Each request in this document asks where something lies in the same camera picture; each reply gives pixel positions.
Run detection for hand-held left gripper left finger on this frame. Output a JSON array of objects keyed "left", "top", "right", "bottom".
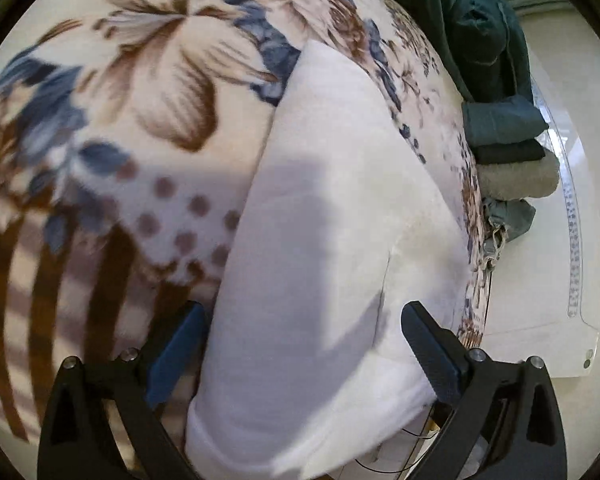
[{"left": 37, "top": 301, "right": 208, "bottom": 480}]

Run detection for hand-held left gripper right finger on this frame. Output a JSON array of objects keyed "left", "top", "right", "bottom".
[{"left": 401, "top": 301, "right": 567, "bottom": 480}]

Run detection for white pants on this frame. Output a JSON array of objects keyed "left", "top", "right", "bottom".
[{"left": 185, "top": 40, "right": 481, "bottom": 480}]

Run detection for teal fringed scarf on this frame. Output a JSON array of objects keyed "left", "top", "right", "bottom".
[{"left": 482, "top": 197, "right": 537, "bottom": 273}]

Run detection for folded beige-grey cloth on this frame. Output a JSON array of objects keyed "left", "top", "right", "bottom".
[{"left": 479, "top": 159, "right": 562, "bottom": 201}]

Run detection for folded dark grey cloth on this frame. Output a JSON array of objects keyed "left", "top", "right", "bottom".
[{"left": 472, "top": 139, "right": 548, "bottom": 166}]

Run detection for folded teal cloth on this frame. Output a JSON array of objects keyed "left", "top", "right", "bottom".
[{"left": 461, "top": 95, "right": 551, "bottom": 148}]

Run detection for floral printed blanket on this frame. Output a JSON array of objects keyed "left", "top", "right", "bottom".
[{"left": 0, "top": 0, "right": 496, "bottom": 461}]

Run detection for dark teal fleece blanket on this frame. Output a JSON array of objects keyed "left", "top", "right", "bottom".
[{"left": 357, "top": 0, "right": 533, "bottom": 103}]

